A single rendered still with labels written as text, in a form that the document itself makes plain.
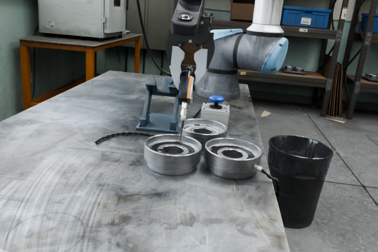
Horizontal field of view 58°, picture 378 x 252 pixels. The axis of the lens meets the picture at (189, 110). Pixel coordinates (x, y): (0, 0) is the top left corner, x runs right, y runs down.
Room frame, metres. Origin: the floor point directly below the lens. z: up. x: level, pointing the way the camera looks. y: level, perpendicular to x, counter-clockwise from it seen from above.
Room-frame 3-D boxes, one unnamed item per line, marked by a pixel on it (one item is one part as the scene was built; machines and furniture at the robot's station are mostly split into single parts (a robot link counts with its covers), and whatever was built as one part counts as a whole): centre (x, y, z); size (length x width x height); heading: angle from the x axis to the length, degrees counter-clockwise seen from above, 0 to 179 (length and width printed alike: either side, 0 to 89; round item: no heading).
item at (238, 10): (4.26, -0.58, 1.19); 0.52 x 0.42 x 0.38; 85
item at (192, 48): (4.29, -0.06, 0.64); 0.49 x 0.40 x 0.37; 90
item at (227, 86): (1.18, -0.10, 0.85); 0.15 x 0.15 x 0.10
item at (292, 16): (4.21, -1.24, 1.11); 0.52 x 0.38 x 0.22; 85
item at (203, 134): (0.70, -0.03, 0.82); 0.10 x 0.10 x 0.04
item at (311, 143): (1.74, -0.62, 0.21); 0.34 x 0.34 x 0.43
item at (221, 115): (0.85, -0.07, 0.82); 0.08 x 0.07 x 0.05; 175
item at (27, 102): (3.28, 0.97, 0.39); 1.50 x 0.62 x 0.78; 175
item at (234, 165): (0.59, -0.09, 0.82); 0.10 x 0.10 x 0.04
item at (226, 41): (1.18, -0.11, 0.97); 0.13 x 0.12 x 0.14; 62
